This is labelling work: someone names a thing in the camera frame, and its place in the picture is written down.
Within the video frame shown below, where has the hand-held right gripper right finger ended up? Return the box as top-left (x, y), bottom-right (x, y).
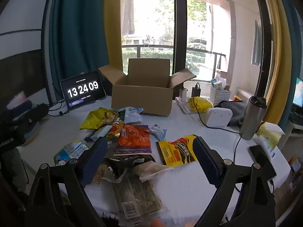
top-left (193, 135), bottom-right (276, 227)

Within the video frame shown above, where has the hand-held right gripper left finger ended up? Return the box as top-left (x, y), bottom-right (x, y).
top-left (25, 137), bottom-right (109, 227)

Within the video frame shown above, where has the clear whole wheat bread packet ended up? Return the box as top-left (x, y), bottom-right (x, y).
top-left (111, 177), bottom-right (164, 220)

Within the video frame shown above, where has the light blue snack packet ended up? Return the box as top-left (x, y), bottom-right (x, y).
top-left (117, 106), bottom-right (144, 124)

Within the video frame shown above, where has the brown cardboard box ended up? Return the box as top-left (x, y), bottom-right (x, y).
top-left (98, 58), bottom-right (197, 116)

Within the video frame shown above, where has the person's right hand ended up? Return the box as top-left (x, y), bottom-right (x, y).
top-left (151, 218), bottom-right (167, 227)

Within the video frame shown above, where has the orange beige snack packet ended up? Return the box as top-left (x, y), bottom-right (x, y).
top-left (93, 164), bottom-right (114, 185)

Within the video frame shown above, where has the blue white cartoon snack packet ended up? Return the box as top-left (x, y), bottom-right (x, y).
top-left (53, 140), bottom-right (89, 166)

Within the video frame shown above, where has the dark crumpled snack packet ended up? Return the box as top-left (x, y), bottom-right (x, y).
top-left (103, 154), bottom-right (155, 180)

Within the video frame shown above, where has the pale blue bar packet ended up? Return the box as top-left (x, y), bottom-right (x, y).
top-left (90, 125), bottom-right (113, 141)

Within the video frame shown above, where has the black pouch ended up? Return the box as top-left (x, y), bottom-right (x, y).
top-left (5, 103), bottom-right (49, 124)

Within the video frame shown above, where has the yellow black snack packet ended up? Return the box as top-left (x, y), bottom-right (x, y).
top-left (156, 134), bottom-right (199, 168)

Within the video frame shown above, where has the yellow red snack packet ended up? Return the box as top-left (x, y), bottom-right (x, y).
top-left (105, 120), bottom-right (125, 141)

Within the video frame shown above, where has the purple snack packet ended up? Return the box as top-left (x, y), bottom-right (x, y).
top-left (113, 124), bottom-right (153, 156)

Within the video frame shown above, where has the yellow green chip bag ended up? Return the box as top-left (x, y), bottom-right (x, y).
top-left (79, 107), bottom-right (120, 130)

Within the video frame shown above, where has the white plastic device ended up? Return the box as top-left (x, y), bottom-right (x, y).
top-left (205, 107), bottom-right (232, 127)

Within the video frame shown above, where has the black phone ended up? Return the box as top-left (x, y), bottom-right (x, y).
top-left (248, 145), bottom-right (277, 180)

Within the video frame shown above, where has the beige snack wrapper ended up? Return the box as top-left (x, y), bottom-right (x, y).
top-left (138, 161), bottom-right (174, 183)

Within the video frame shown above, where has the yellow plastic bag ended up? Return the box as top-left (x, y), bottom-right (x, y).
top-left (188, 96), bottom-right (213, 113)

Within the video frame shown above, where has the small blue white packet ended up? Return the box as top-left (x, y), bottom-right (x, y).
top-left (149, 124), bottom-right (167, 142)

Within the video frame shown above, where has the grey cloth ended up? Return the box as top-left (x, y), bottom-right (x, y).
top-left (214, 100), bottom-right (247, 126)

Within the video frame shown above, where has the white blue tube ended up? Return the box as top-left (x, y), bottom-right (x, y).
top-left (254, 135), bottom-right (276, 159)

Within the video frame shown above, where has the stainless steel bottle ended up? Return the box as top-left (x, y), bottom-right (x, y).
top-left (240, 95), bottom-right (267, 140)

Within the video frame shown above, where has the white power strip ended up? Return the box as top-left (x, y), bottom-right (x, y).
top-left (175, 97), bottom-right (199, 114)

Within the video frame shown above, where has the white woven basket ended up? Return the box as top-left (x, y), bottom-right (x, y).
top-left (210, 85), bottom-right (231, 106)

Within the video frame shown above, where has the yellow white tissue pack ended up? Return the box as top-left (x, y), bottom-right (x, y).
top-left (257, 122), bottom-right (284, 149)

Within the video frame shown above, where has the black tablet with clock display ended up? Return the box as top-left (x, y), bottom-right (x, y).
top-left (61, 71), bottom-right (107, 111)

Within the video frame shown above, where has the black power bank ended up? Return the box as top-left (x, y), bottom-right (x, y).
top-left (191, 83), bottom-right (201, 98)

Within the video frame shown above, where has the teal curtain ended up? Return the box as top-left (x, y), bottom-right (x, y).
top-left (48, 0), bottom-right (113, 104)

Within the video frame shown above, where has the computer monitor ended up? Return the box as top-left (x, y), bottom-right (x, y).
top-left (292, 77), bottom-right (303, 108)

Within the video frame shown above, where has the yellow curtain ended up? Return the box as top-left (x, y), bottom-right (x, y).
top-left (260, 0), bottom-right (291, 126)
top-left (103, 0), bottom-right (123, 74)

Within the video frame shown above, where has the hanging grey towel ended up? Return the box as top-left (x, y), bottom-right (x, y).
top-left (251, 20), bottom-right (261, 65)

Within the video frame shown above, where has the black balcony railing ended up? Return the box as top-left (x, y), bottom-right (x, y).
top-left (122, 44), bottom-right (228, 81)

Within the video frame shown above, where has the hanging white shirt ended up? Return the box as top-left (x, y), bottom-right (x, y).
top-left (122, 0), bottom-right (135, 35)

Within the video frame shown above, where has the black cable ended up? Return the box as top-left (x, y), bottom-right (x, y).
top-left (193, 97), bottom-right (243, 158)

